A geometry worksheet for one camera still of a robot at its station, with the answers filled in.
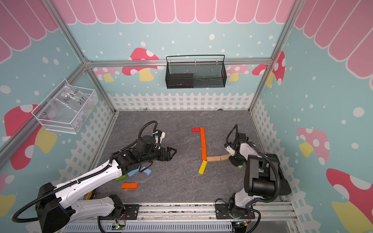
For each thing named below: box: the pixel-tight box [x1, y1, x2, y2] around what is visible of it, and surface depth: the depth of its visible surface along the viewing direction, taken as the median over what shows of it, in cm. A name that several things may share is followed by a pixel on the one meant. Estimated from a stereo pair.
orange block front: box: [120, 182, 139, 189], surface depth 84 cm
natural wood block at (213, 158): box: [206, 156, 221, 162], surface depth 94 cm
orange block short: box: [201, 147, 208, 162], surface depth 96 cm
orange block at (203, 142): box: [200, 135, 207, 149], surface depth 102 cm
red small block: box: [190, 127, 201, 133], surface depth 111 cm
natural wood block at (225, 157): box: [220, 153, 232, 162], surface depth 96 cm
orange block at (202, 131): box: [200, 127, 205, 137], surface depth 108 cm
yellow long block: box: [198, 160, 208, 175], surface depth 91 cm
